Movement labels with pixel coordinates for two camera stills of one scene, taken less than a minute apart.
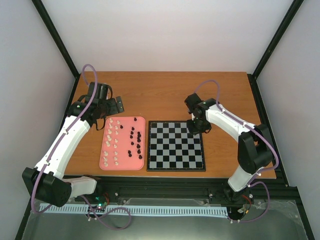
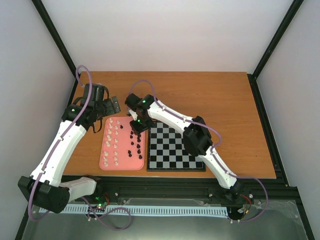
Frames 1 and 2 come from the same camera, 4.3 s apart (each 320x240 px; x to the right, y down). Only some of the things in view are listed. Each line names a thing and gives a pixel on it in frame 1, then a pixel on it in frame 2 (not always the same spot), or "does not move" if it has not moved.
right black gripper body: (199, 126) -> (143, 124)
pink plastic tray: (123, 146) does not move
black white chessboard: (172, 147) does not move
